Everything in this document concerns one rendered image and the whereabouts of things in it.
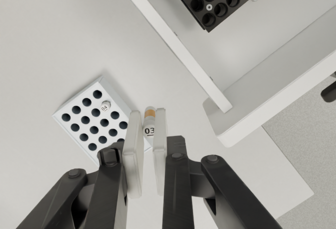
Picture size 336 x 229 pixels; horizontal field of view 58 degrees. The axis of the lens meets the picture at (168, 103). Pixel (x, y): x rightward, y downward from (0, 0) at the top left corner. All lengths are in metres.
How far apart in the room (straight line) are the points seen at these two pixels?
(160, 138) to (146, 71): 0.28
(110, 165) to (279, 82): 0.20
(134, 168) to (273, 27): 0.27
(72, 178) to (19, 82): 0.34
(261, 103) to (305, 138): 1.18
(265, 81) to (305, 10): 0.11
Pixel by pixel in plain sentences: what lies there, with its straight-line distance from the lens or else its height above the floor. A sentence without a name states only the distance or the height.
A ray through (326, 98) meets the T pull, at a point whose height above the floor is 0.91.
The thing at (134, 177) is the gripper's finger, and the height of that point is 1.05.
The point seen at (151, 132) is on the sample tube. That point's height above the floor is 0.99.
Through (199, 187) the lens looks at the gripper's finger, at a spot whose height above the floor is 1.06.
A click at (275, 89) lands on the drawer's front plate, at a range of 0.31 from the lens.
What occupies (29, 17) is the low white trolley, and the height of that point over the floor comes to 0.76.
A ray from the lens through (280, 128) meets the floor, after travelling 1.41.
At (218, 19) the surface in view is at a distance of 0.30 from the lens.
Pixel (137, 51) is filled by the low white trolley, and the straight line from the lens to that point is 0.44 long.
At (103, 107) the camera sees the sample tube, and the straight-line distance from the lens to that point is 0.42.
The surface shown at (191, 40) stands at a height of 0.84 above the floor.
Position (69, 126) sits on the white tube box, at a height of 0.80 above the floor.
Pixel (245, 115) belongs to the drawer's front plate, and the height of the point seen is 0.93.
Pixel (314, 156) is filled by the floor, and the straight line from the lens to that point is 1.54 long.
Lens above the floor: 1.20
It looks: 72 degrees down
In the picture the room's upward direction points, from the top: 174 degrees clockwise
